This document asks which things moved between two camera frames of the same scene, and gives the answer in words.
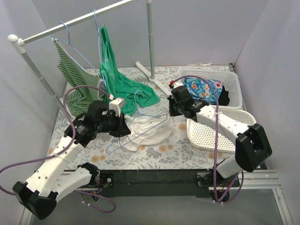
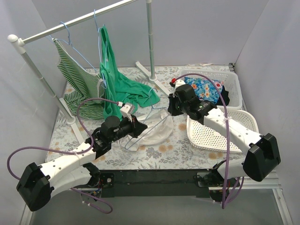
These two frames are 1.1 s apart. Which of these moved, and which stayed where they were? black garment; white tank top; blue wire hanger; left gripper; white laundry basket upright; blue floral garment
Moved: blue wire hanger; left gripper
Stayed: black garment; blue floral garment; white tank top; white laundry basket upright
